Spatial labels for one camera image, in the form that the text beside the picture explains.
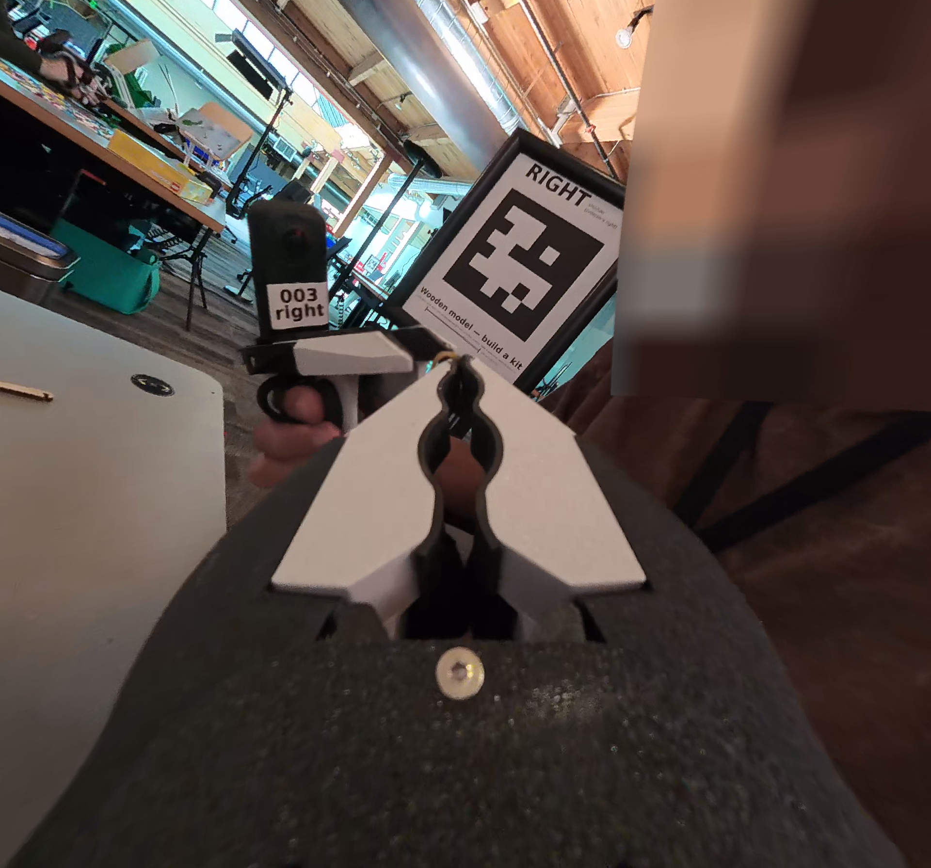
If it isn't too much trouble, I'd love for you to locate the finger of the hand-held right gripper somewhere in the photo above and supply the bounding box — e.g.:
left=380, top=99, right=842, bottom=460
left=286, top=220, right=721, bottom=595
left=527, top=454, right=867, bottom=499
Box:
left=393, top=328, right=448, bottom=369
left=293, top=332, right=421, bottom=376

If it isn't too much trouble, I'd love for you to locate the round ceiling lamp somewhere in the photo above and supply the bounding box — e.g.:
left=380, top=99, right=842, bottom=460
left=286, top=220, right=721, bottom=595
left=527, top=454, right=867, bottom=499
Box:
left=613, top=8, right=653, bottom=51

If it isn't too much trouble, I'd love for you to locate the person's right forearm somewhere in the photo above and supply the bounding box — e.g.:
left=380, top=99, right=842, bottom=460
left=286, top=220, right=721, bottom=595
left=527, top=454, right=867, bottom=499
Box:
left=435, top=439, right=487, bottom=529

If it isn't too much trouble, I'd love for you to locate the dark ceiling duct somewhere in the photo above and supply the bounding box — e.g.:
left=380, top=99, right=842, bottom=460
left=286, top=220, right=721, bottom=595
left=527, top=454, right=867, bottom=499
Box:
left=287, top=0, right=526, bottom=181

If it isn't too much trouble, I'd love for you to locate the green bag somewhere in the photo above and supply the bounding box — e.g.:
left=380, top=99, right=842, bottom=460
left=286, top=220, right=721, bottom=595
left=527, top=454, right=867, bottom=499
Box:
left=49, top=217, right=162, bottom=316

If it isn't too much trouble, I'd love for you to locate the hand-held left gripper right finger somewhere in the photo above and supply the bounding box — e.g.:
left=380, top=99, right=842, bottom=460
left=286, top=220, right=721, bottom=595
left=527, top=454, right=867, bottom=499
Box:
left=463, top=357, right=648, bottom=638

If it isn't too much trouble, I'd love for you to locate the black tripod stand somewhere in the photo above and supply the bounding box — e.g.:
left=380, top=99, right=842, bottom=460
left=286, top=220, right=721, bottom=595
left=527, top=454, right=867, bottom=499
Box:
left=224, top=74, right=293, bottom=220

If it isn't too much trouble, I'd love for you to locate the wooden work table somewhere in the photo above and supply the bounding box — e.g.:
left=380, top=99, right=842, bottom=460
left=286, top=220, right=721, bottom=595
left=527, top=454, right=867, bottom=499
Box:
left=0, top=57, right=228, bottom=331

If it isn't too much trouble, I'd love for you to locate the grey desk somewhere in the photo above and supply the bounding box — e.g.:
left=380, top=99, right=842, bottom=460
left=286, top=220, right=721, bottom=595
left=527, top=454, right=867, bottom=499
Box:
left=0, top=291, right=228, bottom=760

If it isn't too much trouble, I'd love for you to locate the black pole stand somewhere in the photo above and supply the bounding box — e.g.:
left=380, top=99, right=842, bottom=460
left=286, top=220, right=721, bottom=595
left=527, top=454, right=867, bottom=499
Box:
left=329, top=139, right=442, bottom=303

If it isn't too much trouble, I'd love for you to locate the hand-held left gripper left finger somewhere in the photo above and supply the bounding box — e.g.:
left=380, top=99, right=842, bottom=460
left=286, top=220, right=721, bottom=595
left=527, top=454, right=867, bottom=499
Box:
left=271, top=361, right=463, bottom=638

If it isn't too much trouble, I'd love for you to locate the framed marker sign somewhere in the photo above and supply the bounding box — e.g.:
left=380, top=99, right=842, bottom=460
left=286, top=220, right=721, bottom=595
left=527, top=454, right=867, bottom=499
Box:
left=382, top=128, right=626, bottom=395

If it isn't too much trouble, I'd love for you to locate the yellow box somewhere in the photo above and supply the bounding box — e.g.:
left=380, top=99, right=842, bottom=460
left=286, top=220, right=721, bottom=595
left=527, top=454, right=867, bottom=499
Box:
left=108, top=129, right=213, bottom=204

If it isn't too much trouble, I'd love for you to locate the silver ventilation duct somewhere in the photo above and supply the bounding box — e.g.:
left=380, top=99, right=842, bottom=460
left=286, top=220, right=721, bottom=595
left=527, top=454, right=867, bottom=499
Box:
left=371, top=0, right=526, bottom=138

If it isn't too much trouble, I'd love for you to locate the person's right hand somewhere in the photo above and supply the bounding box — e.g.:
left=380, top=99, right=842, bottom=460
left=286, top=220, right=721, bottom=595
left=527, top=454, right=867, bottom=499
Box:
left=249, top=386, right=344, bottom=488

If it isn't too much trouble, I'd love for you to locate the silver metal bin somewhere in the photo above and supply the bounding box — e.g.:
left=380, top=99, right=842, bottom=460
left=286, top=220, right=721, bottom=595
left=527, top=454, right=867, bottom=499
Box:
left=0, top=230, right=81, bottom=306

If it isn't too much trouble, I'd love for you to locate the black lanyard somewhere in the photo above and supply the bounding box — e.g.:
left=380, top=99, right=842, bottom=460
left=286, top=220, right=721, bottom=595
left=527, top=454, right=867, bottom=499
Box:
left=673, top=401, right=931, bottom=552

